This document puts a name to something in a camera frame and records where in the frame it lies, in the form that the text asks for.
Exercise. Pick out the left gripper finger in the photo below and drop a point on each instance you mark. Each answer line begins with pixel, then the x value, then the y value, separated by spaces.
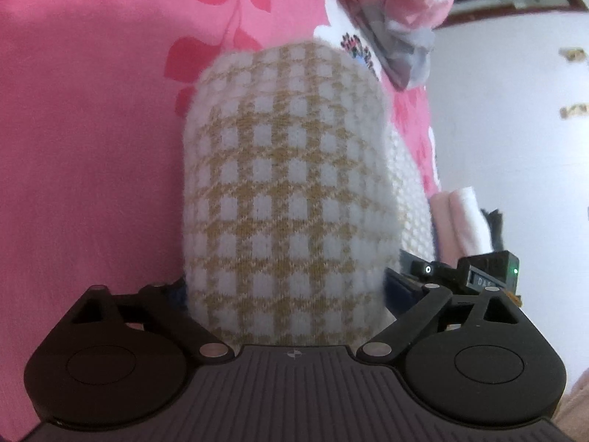
pixel 418 309

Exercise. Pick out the beige white houndstooth knit sweater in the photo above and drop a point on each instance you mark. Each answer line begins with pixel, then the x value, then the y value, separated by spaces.
pixel 299 195

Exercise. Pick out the white folded clothes stack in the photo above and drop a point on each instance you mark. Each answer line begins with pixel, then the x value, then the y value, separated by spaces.
pixel 460 227

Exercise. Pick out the dark grey folded clothes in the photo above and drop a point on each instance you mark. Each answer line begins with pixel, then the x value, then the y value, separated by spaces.
pixel 494 221

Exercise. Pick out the pink blue floral duvet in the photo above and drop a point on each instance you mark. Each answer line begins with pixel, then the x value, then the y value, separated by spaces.
pixel 401 32

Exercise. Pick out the pink floral bed sheet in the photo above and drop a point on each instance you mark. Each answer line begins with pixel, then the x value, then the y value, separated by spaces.
pixel 93 97

